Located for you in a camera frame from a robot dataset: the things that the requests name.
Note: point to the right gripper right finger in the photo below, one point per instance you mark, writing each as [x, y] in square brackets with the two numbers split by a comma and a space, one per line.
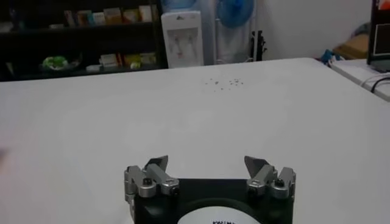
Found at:
[263, 178]

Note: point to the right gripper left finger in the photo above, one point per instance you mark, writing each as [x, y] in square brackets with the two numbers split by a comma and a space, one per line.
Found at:
[152, 176]

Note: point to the pile of grey clothes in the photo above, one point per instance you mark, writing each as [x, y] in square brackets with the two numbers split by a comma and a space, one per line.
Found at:
[362, 30]

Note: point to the large white table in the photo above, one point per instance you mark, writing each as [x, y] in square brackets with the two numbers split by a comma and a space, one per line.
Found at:
[182, 121]

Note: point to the small green yellow box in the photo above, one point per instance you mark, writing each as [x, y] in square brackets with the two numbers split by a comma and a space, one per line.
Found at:
[135, 65]

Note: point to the white green medicine box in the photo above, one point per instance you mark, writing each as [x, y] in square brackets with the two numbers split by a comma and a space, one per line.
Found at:
[148, 58]

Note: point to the yellow medicine box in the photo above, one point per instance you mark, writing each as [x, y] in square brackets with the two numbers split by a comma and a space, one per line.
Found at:
[131, 58]

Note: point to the flat white box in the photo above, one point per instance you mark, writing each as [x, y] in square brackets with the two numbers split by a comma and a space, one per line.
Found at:
[93, 67]

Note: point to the white red medicine box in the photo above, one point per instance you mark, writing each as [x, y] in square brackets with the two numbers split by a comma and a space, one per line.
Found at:
[109, 60]

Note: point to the black tripod stand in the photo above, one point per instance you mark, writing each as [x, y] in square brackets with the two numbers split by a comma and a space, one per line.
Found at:
[258, 45]

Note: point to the small white side table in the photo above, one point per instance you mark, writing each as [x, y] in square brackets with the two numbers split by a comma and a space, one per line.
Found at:
[350, 71]

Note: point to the white water dispenser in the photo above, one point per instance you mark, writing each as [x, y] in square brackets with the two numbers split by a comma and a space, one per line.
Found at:
[182, 39]

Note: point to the bowl with green packets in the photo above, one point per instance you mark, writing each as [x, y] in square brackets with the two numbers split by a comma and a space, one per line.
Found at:
[56, 62]

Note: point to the black shelf unit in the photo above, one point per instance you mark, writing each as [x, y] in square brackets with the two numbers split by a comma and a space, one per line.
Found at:
[91, 32]

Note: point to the cardboard box with flap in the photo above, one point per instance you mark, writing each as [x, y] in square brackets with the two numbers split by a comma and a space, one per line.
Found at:
[353, 47]

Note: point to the yellow white box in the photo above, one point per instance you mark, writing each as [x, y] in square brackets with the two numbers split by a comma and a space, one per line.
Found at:
[112, 16]

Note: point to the upright blue water jug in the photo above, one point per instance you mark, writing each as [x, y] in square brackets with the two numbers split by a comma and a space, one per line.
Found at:
[176, 4]

